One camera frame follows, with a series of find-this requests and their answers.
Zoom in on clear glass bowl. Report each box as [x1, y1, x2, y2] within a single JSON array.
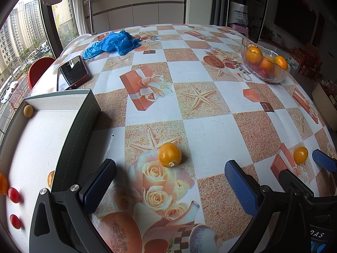
[[241, 37, 291, 83]]

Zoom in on grey box with white lining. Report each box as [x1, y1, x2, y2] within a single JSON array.
[[0, 89, 102, 253]]

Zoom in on dark grey curtain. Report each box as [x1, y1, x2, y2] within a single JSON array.
[[211, 0, 231, 27]]

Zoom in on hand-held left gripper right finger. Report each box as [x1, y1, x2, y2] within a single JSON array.
[[225, 160, 312, 253]]

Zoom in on black television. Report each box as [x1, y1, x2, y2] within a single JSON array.
[[274, 0, 318, 45]]

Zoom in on orange mandarin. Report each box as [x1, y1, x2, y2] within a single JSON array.
[[0, 173, 8, 195]]

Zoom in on crumpled blue gloves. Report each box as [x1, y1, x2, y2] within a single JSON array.
[[82, 30, 141, 60]]

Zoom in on red tomato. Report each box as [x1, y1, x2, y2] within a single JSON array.
[[8, 187, 21, 204], [9, 214, 21, 229]]

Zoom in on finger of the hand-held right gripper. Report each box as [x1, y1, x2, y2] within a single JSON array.
[[279, 169, 337, 203], [313, 149, 337, 173]]

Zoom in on white curtain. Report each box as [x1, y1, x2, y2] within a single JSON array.
[[71, 0, 91, 36]]

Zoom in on white low tv cabinet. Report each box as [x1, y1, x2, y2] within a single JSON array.
[[258, 38, 293, 54]]

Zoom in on stack of red gift boxes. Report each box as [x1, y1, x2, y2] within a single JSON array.
[[287, 43, 323, 81]]

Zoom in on checkered patterned tablecloth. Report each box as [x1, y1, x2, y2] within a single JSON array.
[[29, 24, 337, 253]]

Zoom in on white counter cabinet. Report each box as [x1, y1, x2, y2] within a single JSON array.
[[84, 0, 188, 33]]

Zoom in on round beige ottoman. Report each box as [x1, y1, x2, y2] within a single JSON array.
[[311, 82, 337, 131]]

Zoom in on metal pole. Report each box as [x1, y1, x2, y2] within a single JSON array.
[[88, 0, 94, 33]]

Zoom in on red plastic chair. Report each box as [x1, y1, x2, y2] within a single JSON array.
[[28, 57, 55, 90]]

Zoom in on smartphone with red case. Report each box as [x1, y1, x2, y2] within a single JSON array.
[[57, 55, 91, 91]]

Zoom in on pink plastic stool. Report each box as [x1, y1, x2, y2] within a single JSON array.
[[228, 23, 249, 39]]

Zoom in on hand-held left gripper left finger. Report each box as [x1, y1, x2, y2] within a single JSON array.
[[29, 159, 117, 253]]

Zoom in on white printed bag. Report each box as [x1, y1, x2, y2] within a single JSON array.
[[228, 1, 249, 25]]

